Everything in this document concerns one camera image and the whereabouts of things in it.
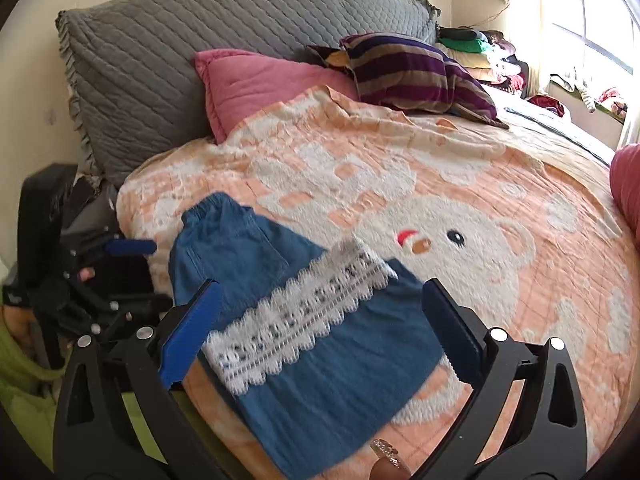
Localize purple striped pillow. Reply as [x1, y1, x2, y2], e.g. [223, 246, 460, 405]
[307, 32, 508, 129]

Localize blue denim pants with lace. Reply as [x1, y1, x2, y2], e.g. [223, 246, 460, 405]
[169, 193, 442, 479]

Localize right hand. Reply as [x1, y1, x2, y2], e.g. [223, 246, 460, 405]
[369, 439, 411, 480]

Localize pile of folded clothes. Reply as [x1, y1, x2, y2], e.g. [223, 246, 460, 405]
[435, 27, 528, 96]

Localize pink quilted pillow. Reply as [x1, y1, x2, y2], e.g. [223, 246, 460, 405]
[194, 49, 358, 144]

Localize grey quilted headboard cushion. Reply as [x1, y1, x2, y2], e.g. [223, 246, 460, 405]
[55, 0, 440, 185]

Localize green sleeve left forearm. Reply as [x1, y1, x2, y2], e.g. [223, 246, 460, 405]
[1, 322, 64, 469]

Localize orange bear pattern blanket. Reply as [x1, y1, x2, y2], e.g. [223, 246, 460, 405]
[116, 86, 639, 463]

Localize clothes on window sill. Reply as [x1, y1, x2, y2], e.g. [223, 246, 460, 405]
[549, 73, 628, 124]

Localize red rolled duvet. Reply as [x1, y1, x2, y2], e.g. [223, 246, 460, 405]
[610, 143, 640, 247]

